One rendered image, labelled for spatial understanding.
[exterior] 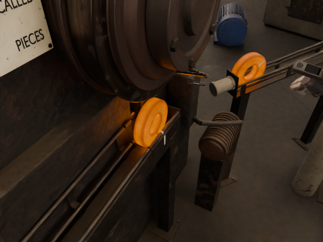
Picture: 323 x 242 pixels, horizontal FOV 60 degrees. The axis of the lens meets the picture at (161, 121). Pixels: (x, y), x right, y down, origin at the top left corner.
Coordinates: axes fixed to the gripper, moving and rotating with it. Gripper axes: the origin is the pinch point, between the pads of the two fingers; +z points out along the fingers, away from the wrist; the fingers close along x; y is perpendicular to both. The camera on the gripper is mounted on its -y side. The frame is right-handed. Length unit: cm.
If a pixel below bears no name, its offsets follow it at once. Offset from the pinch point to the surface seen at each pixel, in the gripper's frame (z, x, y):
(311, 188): 28, -21, 51
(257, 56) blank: -7.2, -4.0, -21.4
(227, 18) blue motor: 118, 103, -28
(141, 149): -12, -61, -40
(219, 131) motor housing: 3.7, -34.8, -15.7
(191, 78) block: -14, -32, -39
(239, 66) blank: -5.4, -11.2, -24.9
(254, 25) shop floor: 168, 159, 8
